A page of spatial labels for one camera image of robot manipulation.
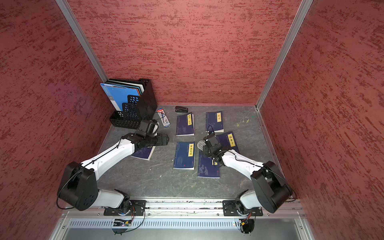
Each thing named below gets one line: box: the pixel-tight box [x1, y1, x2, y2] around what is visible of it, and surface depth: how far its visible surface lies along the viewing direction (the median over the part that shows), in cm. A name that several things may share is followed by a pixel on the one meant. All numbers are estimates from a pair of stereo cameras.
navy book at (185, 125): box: [176, 112, 195, 136], surface depth 109 cm
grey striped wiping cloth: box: [197, 139, 206, 151], surface depth 94 cm
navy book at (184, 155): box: [173, 141, 196, 170], surface depth 94 cm
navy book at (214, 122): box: [205, 110, 224, 133], surface depth 111 cm
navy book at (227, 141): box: [216, 131, 241, 154], surface depth 100 cm
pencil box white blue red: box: [157, 108, 171, 128], surface depth 115 cm
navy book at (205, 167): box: [197, 149, 220, 179], surface depth 89 cm
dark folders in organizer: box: [105, 78, 145, 96], surface depth 92 cm
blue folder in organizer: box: [100, 83, 140, 112], surface depth 91 cm
